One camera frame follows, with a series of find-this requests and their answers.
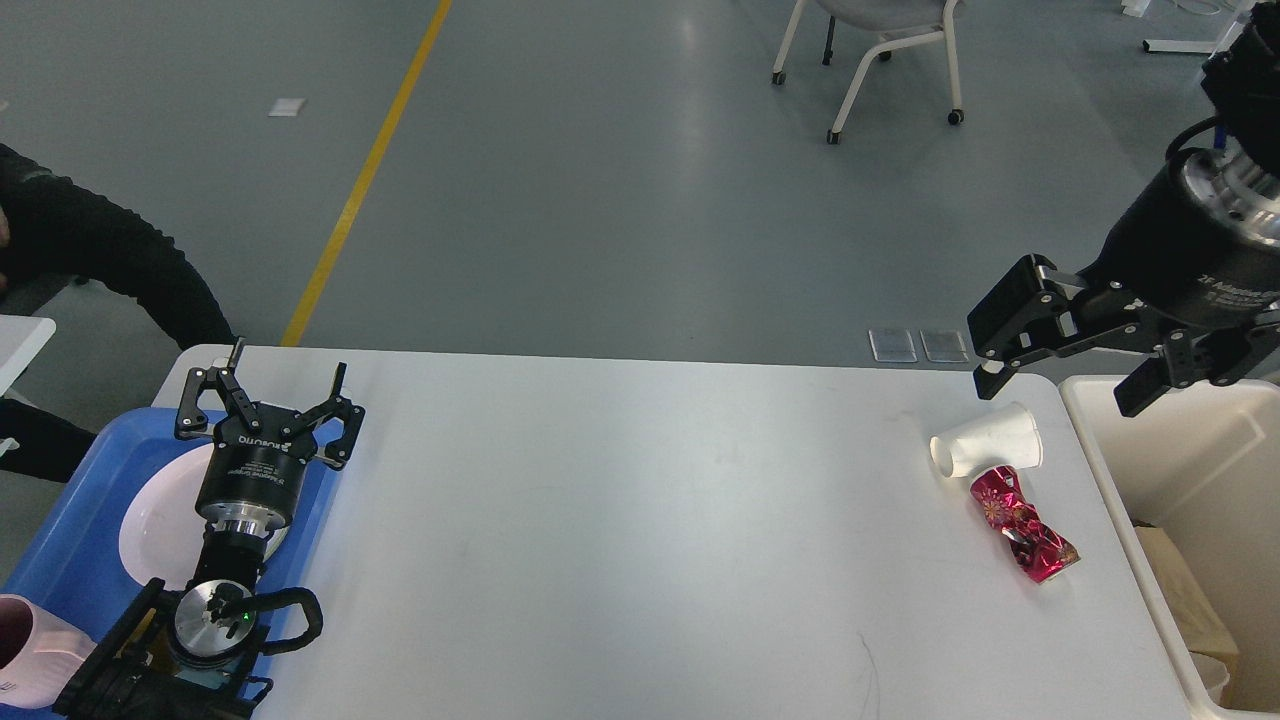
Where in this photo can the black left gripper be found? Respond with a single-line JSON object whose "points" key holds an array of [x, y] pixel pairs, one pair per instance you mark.
{"points": [[255, 470]]}

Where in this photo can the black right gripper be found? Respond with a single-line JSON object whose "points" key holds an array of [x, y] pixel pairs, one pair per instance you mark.
{"points": [[1199, 244]]}

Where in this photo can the pink plate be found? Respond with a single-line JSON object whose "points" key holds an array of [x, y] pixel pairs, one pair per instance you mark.
{"points": [[162, 534]]}

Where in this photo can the crushed red can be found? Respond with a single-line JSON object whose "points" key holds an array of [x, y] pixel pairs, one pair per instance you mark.
{"points": [[1039, 551]]}

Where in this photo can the white paper cup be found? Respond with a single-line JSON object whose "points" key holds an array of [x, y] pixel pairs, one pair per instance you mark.
{"points": [[1214, 675], [1006, 437]]}

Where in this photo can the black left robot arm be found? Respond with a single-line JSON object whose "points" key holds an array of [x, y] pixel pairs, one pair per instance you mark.
{"points": [[191, 654]]}

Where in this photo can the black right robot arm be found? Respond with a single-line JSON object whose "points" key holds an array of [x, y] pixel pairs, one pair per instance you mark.
{"points": [[1242, 82]]}

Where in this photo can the beige plastic bin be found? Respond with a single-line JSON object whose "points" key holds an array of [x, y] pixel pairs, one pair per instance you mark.
{"points": [[1201, 464]]}

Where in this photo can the white paper cup lying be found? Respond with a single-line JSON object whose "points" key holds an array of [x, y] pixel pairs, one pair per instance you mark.
{"points": [[1006, 437]]}

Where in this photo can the metal floor plate right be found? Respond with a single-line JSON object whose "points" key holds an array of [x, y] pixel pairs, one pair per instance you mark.
{"points": [[944, 347]]}

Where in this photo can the metal floor plate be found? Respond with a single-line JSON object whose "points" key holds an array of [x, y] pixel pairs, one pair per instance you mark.
{"points": [[944, 347], [892, 345]]}

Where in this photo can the blue plastic tray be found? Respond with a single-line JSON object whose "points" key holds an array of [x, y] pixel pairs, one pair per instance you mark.
{"points": [[73, 568]]}

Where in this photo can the metal floor plate left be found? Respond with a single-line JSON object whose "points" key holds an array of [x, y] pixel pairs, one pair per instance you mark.
{"points": [[892, 345]]}

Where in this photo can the white side table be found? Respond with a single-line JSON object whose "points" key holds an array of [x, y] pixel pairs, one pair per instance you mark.
{"points": [[22, 337]]}

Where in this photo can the seated person in black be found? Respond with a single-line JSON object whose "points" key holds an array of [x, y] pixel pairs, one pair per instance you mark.
{"points": [[52, 226]]}

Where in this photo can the white floor stand base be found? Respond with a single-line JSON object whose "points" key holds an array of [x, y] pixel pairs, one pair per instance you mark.
{"points": [[1184, 28]]}

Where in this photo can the pink mug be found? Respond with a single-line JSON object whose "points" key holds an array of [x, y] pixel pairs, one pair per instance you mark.
{"points": [[40, 653]]}

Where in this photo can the white rolling chair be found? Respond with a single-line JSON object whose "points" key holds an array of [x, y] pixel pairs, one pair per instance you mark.
{"points": [[897, 26]]}

